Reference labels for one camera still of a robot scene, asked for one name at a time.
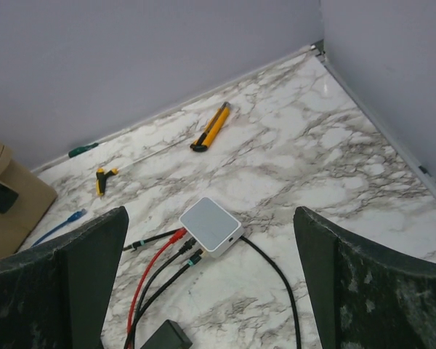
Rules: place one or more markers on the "green handled screwdriver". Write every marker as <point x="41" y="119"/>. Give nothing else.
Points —
<point x="81" y="149"/>

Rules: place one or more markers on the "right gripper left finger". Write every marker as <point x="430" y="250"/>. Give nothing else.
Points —
<point x="56" y="294"/>

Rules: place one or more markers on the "black blue network switch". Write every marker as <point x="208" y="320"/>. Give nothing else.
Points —
<point x="169" y="335"/>

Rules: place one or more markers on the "white grey device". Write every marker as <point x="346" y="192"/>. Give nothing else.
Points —
<point x="212" y="226"/>

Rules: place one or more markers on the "yellow utility knife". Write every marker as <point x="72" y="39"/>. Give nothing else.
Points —
<point x="212" y="129"/>

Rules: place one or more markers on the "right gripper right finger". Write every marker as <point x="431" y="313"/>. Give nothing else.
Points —
<point x="364" y="294"/>

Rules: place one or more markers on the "tan plastic toolbox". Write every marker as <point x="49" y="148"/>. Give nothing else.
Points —
<point x="24" y="200"/>

